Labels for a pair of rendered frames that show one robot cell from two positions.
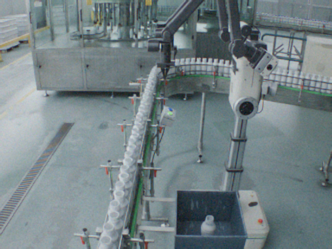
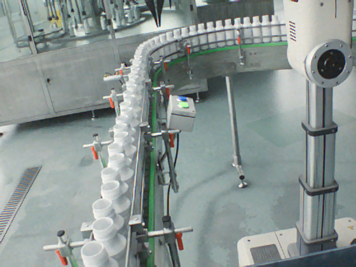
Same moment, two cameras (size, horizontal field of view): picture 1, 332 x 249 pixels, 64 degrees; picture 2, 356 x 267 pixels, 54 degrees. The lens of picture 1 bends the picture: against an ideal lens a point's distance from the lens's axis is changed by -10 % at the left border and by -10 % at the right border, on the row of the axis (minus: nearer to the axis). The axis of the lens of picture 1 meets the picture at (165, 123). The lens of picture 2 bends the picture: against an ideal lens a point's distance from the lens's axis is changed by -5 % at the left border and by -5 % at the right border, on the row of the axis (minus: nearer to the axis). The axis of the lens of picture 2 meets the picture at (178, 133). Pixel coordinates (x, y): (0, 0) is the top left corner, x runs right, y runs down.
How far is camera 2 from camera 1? 71 cm
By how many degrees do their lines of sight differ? 2
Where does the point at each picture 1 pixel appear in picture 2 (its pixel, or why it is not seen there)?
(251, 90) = (336, 25)
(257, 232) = not seen: outside the picture
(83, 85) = (49, 109)
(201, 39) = (203, 16)
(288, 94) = not seen: outside the picture
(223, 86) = (257, 60)
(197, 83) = (215, 63)
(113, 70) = (87, 79)
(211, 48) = not seen: hidden behind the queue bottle
